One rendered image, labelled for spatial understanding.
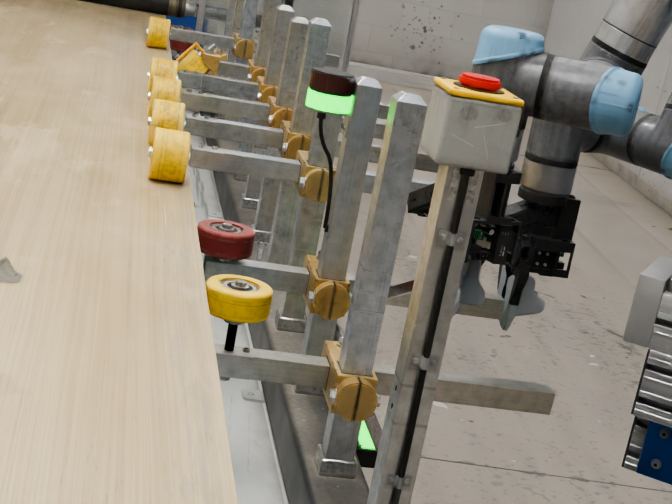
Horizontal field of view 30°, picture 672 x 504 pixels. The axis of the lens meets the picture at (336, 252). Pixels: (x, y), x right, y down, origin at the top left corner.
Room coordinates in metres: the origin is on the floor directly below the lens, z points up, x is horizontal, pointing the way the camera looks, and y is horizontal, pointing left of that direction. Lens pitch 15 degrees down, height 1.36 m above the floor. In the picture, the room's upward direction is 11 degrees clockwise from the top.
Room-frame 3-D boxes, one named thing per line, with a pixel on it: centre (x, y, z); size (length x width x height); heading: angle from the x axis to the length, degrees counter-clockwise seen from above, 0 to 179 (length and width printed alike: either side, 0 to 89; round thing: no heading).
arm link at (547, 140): (1.76, -0.27, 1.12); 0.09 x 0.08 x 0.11; 126
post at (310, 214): (1.90, 0.05, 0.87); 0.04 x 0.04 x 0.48; 11
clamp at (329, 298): (1.68, 0.01, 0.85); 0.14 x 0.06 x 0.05; 11
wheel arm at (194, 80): (2.68, 0.19, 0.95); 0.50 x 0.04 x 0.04; 101
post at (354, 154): (1.66, 0.00, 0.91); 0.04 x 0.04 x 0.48; 11
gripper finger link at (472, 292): (1.47, -0.17, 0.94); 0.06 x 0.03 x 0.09; 31
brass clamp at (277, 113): (2.42, 0.15, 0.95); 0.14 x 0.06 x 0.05; 11
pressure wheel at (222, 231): (1.67, 0.15, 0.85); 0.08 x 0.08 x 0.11
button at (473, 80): (1.16, -0.10, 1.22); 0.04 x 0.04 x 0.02
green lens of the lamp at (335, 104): (1.65, 0.05, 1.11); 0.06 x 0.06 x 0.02
